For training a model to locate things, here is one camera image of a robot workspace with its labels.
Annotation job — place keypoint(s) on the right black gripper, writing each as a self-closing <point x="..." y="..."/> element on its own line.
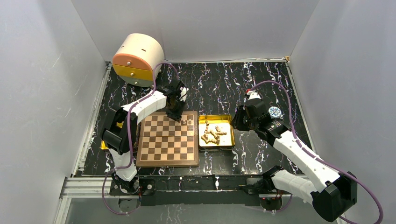
<point x="236" y="123"/>

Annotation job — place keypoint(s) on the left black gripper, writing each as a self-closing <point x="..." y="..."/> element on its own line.
<point x="176" y="116"/>

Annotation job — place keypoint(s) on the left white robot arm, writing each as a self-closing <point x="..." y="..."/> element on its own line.
<point x="124" y="173"/>

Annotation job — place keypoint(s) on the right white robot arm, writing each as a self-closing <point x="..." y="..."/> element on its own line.
<point x="329" y="192"/>

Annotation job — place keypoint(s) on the gold tin with light pieces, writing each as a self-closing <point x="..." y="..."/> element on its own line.
<point x="223" y="121"/>

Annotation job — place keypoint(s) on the pile of light pieces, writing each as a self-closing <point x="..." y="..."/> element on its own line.
<point x="213" y="134"/>

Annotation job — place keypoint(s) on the gold tin with dark pieces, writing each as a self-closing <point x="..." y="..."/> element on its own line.
<point x="111" y="137"/>

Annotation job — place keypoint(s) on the small blue white jar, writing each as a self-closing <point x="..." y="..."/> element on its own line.
<point x="275" y="112"/>

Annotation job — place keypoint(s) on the wooden chessboard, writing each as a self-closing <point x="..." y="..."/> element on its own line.
<point x="164" y="142"/>

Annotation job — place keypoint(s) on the round cream drawer box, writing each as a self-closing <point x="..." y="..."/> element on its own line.
<point x="137" y="61"/>

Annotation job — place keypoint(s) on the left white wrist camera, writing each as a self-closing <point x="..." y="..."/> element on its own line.
<point x="183" y="94"/>

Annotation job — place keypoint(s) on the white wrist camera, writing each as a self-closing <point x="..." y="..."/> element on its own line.
<point x="250" y="94"/>
<point x="183" y="94"/>

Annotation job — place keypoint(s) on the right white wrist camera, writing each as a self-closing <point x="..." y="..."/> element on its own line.
<point x="250" y="94"/>

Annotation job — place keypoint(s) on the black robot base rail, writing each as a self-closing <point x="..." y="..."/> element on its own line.
<point x="247" y="190"/>

